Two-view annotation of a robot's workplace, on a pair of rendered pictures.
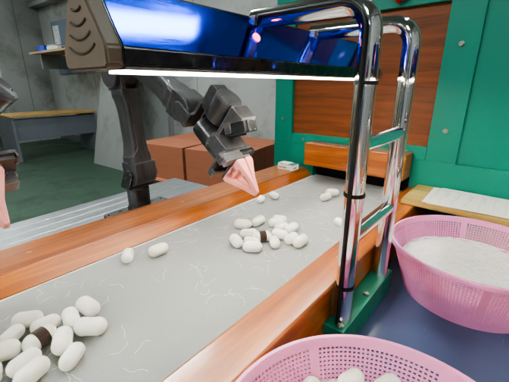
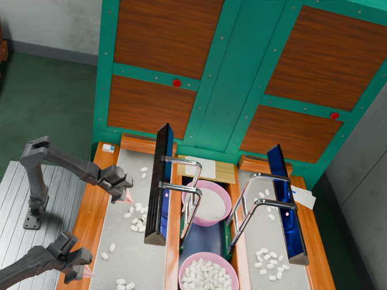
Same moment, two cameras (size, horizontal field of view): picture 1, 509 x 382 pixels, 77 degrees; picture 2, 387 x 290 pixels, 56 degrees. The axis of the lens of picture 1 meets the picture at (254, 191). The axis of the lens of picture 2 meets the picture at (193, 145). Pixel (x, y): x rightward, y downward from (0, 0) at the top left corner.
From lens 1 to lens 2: 1.39 m
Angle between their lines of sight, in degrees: 49
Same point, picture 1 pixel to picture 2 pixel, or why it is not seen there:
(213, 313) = (153, 263)
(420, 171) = (179, 149)
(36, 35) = not seen: outside the picture
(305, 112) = (116, 117)
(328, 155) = (136, 146)
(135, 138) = (41, 183)
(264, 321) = (172, 260)
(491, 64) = (209, 115)
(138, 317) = (136, 275)
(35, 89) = not seen: outside the picture
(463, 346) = (206, 234)
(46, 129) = not seen: outside the picture
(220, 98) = (120, 176)
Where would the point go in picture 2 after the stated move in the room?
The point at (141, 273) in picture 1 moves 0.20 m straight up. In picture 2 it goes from (117, 260) to (121, 235)
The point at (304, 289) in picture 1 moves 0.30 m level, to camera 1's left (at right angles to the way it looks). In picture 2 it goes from (174, 244) to (116, 278)
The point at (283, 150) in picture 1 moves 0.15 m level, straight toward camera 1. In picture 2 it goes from (99, 134) to (112, 153)
